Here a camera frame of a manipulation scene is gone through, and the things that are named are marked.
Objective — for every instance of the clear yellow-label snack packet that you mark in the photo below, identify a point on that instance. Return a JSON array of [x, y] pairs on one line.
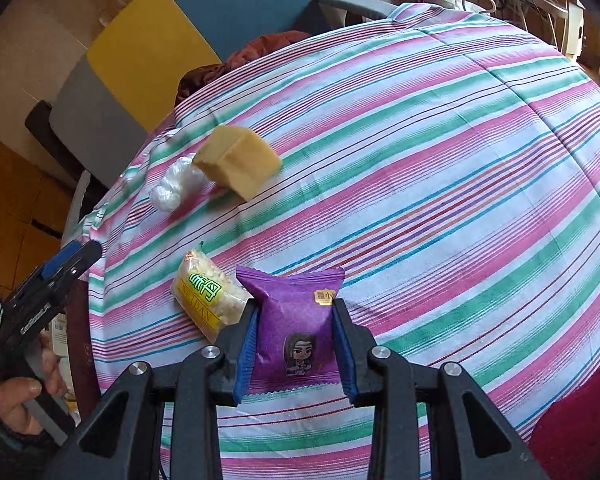
[[205, 295]]

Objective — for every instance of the crumpled clear plastic wrap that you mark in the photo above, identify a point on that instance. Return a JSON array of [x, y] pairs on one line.
[[172, 187]]

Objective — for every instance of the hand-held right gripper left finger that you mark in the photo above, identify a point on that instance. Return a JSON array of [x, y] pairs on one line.
[[245, 355]]

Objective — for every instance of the person's left hand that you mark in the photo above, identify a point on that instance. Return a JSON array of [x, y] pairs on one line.
[[15, 407]]

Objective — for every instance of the yellow-brown sponge block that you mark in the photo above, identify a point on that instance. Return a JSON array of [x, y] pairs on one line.
[[235, 160]]

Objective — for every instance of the purple snack packet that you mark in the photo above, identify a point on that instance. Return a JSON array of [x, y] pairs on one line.
[[290, 320]]

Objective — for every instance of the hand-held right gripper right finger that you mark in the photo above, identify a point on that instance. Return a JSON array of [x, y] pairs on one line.
[[344, 360]]

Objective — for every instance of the white cabinet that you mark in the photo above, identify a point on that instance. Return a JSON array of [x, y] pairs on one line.
[[575, 30]]

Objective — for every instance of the white barcode carton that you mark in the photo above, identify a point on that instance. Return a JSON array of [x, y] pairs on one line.
[[60, 332]]

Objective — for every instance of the striped tablecloth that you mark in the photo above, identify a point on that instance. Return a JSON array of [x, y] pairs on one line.
[[430, 185]]

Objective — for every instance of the blue yellow grey chair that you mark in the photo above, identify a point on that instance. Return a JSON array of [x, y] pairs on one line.
[[240, 5]]

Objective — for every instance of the dark red cloth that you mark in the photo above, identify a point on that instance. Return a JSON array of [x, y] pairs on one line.
[[250, 50]]

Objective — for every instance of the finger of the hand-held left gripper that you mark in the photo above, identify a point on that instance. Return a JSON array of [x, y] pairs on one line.
[[75, 257]]

